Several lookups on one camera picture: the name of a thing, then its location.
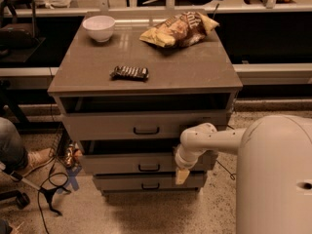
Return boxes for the tan shoe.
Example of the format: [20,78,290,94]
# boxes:
[19,148,53,176]

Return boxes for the grey top drawer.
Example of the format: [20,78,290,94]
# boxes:
[61,93,232,140]

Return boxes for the person leg in jeans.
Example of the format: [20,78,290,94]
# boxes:
[0,118,28,171]

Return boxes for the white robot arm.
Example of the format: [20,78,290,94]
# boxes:
[175,115,312,234]

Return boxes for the grey drawer cabinet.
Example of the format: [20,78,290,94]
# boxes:
[47,11,244,197]

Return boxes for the black office chair base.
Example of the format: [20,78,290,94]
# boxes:
[0,162,67,215]

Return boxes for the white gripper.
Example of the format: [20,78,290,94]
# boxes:
[175,144,205,185]

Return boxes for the grey drawer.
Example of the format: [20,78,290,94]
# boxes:
[78,137,219,176]
[61,93,232,140]
[93,172,207,192]

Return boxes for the shiny snack packet on floor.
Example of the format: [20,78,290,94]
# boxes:
[63,143,83,169]

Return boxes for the grey bottom drawer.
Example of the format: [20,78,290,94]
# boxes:
[93,172,207,192]

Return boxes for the black cable left floor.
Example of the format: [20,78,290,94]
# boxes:
[36,159,70,234]

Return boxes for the yellow brown chip bag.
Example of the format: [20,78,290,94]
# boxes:
[139,12,219,48]

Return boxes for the black floor cable right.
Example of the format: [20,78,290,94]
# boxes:
[215,159,237,181]

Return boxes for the dark striped candy bar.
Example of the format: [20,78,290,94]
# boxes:
[110,65,149,81]

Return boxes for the black bag on shelf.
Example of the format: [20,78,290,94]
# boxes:
[0,0,42,50]

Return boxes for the white ceramic bowl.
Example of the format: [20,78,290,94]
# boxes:
[82,16,115,42]

